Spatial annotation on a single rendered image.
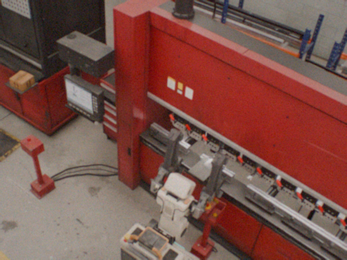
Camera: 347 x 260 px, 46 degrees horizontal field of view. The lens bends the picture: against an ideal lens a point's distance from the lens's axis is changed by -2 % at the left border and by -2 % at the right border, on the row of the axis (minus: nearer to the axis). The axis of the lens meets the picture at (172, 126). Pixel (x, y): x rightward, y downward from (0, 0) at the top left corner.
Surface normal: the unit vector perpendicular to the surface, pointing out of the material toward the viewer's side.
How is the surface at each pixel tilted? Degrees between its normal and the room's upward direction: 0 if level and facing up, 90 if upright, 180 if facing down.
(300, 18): 90
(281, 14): 90
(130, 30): 90
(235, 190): 0
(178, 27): 90
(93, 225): 0
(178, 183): 48
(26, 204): 0
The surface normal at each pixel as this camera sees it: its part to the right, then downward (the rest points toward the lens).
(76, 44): 0.07, -0.72
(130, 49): -0.64, 0.49
